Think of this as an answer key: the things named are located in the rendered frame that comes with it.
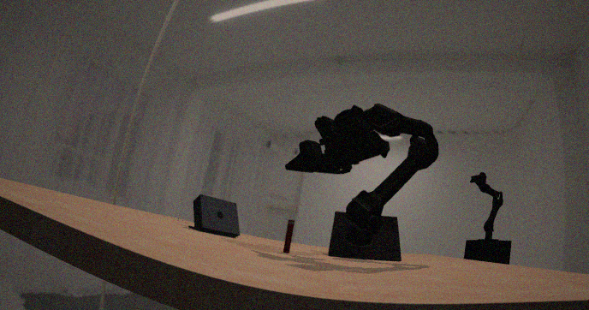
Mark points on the red peg with white band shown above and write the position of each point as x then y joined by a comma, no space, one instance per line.
289,232

